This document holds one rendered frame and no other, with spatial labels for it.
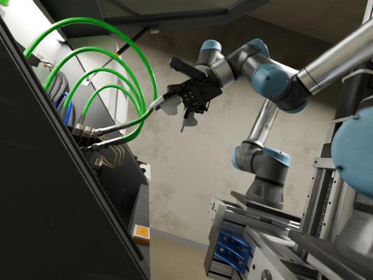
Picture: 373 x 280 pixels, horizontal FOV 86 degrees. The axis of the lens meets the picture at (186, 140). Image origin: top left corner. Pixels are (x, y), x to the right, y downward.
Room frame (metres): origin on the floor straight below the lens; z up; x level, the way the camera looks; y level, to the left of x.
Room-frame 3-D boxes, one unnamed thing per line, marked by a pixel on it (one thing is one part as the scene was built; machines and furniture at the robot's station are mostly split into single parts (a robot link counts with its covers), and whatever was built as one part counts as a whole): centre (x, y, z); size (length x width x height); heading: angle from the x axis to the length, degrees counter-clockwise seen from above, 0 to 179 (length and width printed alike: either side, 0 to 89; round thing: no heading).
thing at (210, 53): (0.74, 0.01, 1.52); 0.09 x 0.08 x 0.11; 123
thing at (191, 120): (0.73, 0.01, 1.25); 0.06 x 0.03 x 0.09; 100
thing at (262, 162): (0.85, -0.38, 1.20); 0.13 x 0.12 x 0.14; 33
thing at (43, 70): (0.76, 0.60, 1.20); 0.13 x 0.03 x 0.31; 10
